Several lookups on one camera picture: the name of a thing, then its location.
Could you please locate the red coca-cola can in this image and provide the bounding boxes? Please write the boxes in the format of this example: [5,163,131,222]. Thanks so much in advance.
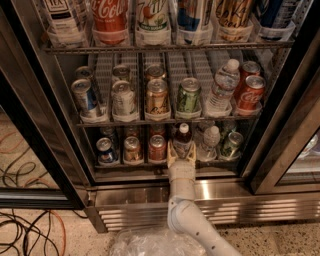
[236,75,265,110]
[234,61,261,96]

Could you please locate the black and orange floor cables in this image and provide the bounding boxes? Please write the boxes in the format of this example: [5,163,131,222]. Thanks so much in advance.
[0,209,88,256]

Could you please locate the green can shelf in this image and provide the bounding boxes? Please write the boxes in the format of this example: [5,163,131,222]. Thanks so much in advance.
[177,77,201,113]
[220,132,243,158]

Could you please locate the red coca-cola can front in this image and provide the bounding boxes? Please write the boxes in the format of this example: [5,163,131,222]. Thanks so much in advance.
[236,75,265,110]

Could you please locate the dark blue bottle top shelf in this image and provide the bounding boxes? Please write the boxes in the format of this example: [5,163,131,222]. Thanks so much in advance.
[255,0,301,29]

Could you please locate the green white bottle top shelf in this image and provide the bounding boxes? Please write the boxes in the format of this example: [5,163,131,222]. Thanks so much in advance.
[136,0,169,32]

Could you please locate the clear water bottle shelf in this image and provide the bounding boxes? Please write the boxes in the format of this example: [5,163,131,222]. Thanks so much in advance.
[197,126,220,162]
[207,59,240,112]

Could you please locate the red coca-cola bottle top shelf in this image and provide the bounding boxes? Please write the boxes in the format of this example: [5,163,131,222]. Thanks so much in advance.
[90,0,128,45]

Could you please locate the red can bottom shelf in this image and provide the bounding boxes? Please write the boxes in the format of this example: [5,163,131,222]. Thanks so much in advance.
[148,135,167,161]

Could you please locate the green can bottom shelf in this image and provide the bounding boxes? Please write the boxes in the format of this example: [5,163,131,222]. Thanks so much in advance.
[220,132,243,158]

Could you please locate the red coca-cola can rear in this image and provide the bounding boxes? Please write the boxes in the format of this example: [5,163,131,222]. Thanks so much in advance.
[234,61,261,96]

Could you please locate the gold can shelf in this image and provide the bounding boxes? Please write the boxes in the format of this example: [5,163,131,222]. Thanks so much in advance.
[146,79,168,115]
[124,136,142,162]

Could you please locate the gold can middle shelf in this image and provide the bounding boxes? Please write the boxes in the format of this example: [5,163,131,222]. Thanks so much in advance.
[146,79,168,115]

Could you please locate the glass fridge door left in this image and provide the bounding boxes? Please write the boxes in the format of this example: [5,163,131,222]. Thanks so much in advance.
[0,72,83,210]

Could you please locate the green can middle shelf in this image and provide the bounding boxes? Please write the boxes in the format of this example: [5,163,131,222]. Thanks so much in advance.
[177,77,201,113]

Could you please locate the blue silver can middle shelf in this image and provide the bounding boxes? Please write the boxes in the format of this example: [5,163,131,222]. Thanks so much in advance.
[71,79,101,118]

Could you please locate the clear plastic bin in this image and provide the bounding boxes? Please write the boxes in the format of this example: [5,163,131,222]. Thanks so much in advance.
[109,227,207,256]

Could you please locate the clear water bottle middle shelf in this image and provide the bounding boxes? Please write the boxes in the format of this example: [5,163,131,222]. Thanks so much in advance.
[207,59,240,112]

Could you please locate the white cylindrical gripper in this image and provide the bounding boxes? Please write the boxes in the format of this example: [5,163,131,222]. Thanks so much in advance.
[167,140,197,182]

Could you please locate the clear water bottle bottom shelf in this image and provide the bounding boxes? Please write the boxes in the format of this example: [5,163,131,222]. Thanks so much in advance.
[197,126,220,162]

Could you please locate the white label bottle top shelf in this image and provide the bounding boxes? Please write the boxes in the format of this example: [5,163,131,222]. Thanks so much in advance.
[41,0,87,45]

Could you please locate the gold can bottom shelf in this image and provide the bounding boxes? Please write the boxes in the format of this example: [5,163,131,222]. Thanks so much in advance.
[124,136,142,162]

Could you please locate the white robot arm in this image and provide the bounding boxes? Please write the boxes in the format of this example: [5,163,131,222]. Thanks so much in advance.
[167,141,242,256]

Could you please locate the gold brown bottle top shelf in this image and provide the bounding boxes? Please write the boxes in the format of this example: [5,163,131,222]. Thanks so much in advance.
[216,0,255,41]

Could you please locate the stainless steel fridge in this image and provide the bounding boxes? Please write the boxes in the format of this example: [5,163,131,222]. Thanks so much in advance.
[0,0,320,232]

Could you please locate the glass fridge door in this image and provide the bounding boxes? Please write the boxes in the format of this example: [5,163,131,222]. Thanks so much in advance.
[250,33,320,194]
[0,72,83,210]

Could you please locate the brown drink bottle white cap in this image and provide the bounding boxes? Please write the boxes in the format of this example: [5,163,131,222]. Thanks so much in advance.
[173,123,192,159]

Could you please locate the glass fridge door right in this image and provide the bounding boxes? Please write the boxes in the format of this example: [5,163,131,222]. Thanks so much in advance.
[250,33,320,194]

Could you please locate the blue can bottom shelf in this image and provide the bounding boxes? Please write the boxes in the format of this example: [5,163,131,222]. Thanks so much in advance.
[96,137,118,164]

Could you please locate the white can middle shelf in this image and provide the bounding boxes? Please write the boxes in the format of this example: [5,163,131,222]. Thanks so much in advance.
[112,81,136,116]

